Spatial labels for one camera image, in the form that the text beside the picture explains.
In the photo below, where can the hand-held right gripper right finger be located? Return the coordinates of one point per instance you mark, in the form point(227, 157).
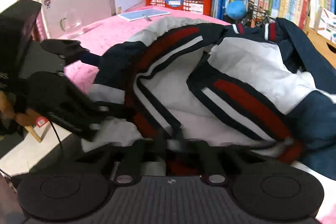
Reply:
point(210, 163)

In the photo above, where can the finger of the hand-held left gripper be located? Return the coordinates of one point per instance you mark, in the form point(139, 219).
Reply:
point(89, 58)
point(110, 112)

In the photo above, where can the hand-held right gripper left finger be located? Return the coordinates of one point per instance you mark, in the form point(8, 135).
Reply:
point(131, 161)

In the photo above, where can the navy and white jacket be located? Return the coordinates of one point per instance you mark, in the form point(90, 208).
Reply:
point(236, 77)

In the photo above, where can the pink bunny print blanket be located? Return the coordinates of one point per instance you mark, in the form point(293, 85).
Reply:
point(105, 35)

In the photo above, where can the white tablet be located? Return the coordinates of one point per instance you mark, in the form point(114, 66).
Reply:
point(143, 14)

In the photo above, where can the black model bicycle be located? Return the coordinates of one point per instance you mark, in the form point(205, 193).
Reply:
point(258, 16)

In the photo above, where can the blue round plush ball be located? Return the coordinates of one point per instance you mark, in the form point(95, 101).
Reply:
point(236, 9)

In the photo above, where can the wooden drawer organizer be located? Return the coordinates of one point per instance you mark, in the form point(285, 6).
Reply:
point(320, 43)

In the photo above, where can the white box with pencil print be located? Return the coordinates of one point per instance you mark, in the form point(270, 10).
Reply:
point(328, 24)

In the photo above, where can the wooden frame stand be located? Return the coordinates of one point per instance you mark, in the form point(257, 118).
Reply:
point(31, 127)

